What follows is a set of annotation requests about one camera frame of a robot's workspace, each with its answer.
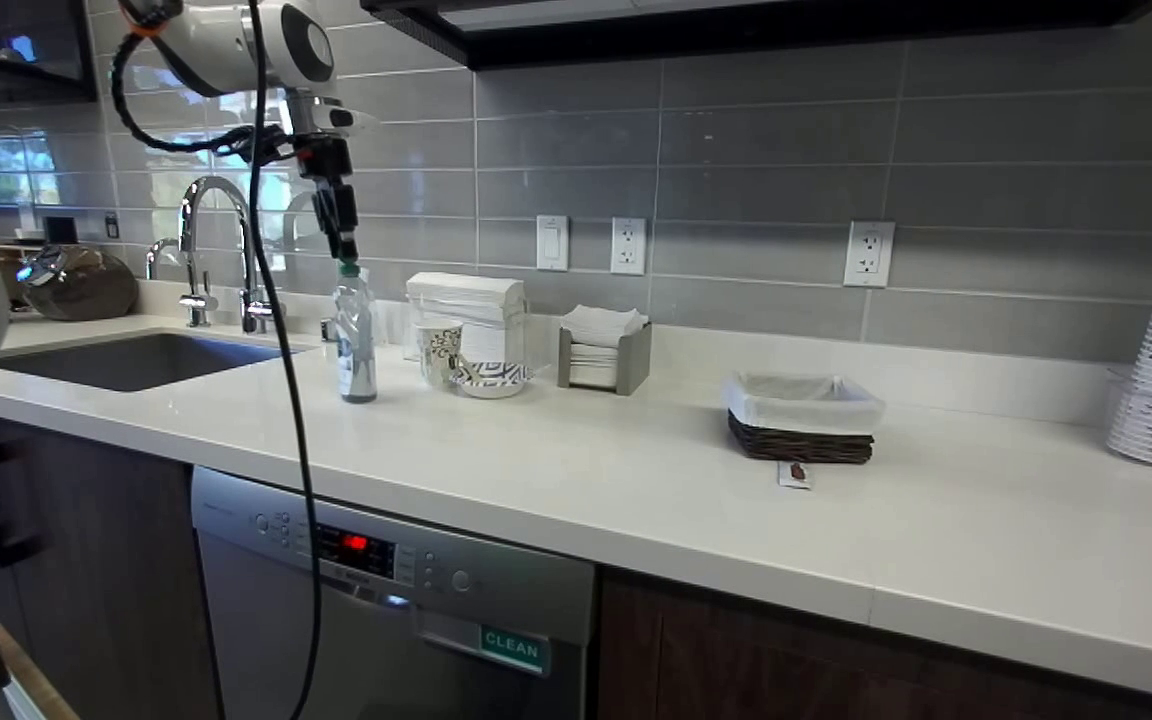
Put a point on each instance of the dark wall cabinet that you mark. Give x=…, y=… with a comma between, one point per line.
x=802, y=20
x=1, y=47

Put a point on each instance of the white napkin stack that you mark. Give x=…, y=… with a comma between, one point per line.
x=597, y=325

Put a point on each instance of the small chrome side tap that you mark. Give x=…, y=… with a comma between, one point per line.
x=196, y=303

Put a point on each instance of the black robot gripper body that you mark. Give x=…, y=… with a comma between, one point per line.
x=323, y=153

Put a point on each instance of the wooden framed robot cart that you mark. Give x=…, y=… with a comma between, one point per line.
x=42, y=685

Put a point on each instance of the white wall outlet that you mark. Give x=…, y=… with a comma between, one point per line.
x=626, y=245
x=868, y=253

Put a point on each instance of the dark brown basket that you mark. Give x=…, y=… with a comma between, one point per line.
x=85, y=284

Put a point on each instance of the grey napkin holder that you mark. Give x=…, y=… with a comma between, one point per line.
x=622, y=365

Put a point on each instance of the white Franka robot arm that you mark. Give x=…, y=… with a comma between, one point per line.
x=228, y=40

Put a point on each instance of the clear acrylic towel dispenser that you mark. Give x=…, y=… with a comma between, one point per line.
x=471, y=303

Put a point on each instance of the zebra patterned bowl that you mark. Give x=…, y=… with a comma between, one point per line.
x=490, y=382

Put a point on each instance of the zebra patterned cup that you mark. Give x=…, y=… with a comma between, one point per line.
x=437, y=355

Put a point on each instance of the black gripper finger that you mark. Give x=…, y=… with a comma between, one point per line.
x=325, y=223
x=351, y=223

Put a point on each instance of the dark wood cabinet door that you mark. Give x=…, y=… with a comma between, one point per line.
x=802, y=666
x=108, y=587

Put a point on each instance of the clear soap bottle green cap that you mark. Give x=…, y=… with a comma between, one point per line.
x=359, y=343

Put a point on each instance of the steel undermount sink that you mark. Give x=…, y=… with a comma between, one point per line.
x=139, y=360

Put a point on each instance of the stainless steel dishwasher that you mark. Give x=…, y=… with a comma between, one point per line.
x=402, y=653

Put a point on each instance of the dark basket white liner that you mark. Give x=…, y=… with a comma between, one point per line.
x=802, y=412

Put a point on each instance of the white wall switch plate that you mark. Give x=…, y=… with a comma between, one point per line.
x=548, y=242

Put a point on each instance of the tall chrome arc faucet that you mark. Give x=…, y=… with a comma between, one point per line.
x=244, y=253

